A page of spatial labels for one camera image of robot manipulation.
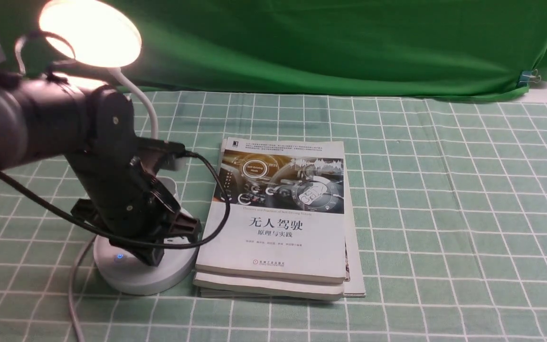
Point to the bottom thin book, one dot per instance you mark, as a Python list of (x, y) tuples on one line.
[(355, 266)]

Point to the green backdrop cloth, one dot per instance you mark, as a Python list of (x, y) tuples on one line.
[(460, 50)]

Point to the top self-driving textbook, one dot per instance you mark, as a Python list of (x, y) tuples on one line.
[(273, 237)]

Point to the green checkered tablecloth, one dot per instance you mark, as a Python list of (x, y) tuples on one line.
[(450, 205)]

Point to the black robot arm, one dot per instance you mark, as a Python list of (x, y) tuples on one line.
[(91, 125)]

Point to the middle white book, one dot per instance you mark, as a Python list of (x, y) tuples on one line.
[(223, 285)]

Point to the blue binder clip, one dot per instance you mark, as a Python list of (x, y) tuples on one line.
[(528, 77)]

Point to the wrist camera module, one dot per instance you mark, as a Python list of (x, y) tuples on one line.
[(156, 154)]

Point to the white desk lamp with base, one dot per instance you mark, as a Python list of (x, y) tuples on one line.
[(99, 35)]

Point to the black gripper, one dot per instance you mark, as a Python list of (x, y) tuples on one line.
[(129, 201)]

